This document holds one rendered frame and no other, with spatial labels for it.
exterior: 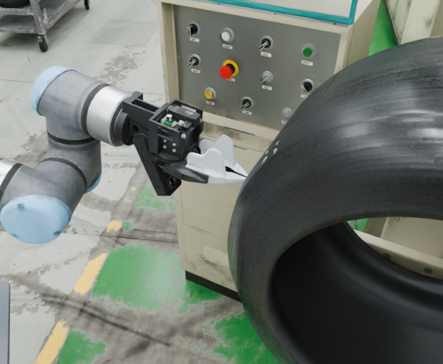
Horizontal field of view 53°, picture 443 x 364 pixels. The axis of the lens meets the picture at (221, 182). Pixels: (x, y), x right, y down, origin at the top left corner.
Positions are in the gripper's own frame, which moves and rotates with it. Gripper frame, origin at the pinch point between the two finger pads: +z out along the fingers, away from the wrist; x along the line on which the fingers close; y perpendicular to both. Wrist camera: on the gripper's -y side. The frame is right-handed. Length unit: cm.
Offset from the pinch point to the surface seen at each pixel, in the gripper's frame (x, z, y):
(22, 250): 39, -117, -139
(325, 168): -10.7, 12.7, 16.4
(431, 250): 28, 35, -23
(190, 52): 64, -44, -19
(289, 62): 64, -13, -12
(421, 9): 358, 9, -82
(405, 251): 26.1, 30.7, -25.1
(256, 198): -9.9, 6.1, 7.5
